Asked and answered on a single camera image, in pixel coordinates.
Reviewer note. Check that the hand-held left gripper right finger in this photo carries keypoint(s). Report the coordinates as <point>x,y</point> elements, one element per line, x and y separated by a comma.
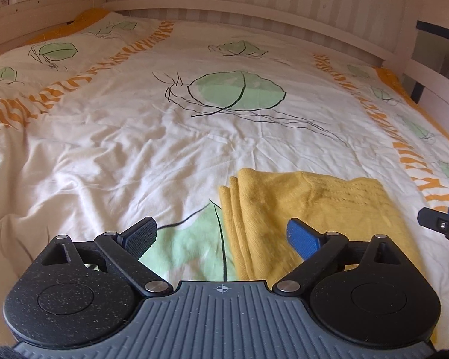
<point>303,237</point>

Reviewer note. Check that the white leaf-print duvet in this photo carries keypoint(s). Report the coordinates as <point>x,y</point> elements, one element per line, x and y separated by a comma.
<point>134,138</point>

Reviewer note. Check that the dark blue bars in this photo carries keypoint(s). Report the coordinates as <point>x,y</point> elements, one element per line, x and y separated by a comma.
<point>439,30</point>

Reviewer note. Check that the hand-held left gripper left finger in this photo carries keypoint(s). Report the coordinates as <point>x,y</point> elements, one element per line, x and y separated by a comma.
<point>140,235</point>

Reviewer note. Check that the yellow towel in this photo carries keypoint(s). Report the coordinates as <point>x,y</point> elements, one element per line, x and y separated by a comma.
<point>284,202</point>

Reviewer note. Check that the white wooden bed frame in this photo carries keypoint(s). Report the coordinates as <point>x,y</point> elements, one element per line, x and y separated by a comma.
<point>247,7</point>

